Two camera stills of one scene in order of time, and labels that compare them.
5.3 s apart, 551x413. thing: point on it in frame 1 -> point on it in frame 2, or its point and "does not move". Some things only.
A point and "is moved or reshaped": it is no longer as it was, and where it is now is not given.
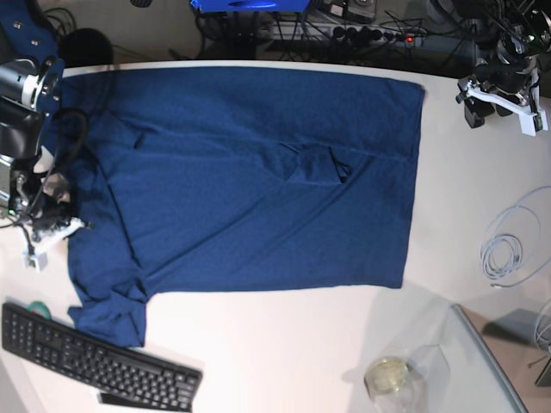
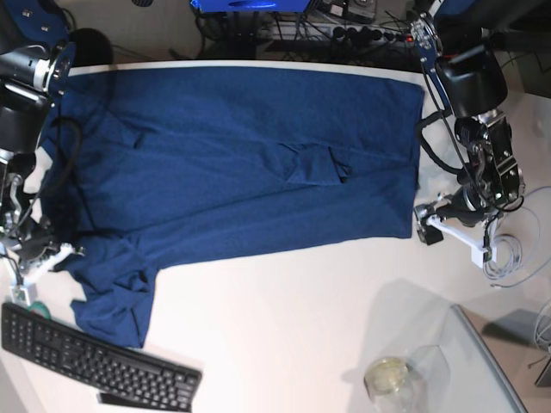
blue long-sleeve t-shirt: x=231 y=179 is moved or reshaped
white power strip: x=345 y=33 does not move
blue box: x=251 y=6 does not move
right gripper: x=514 y=77 -> x=463 y=206
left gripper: x=48 y=208 -> x=32 y=244
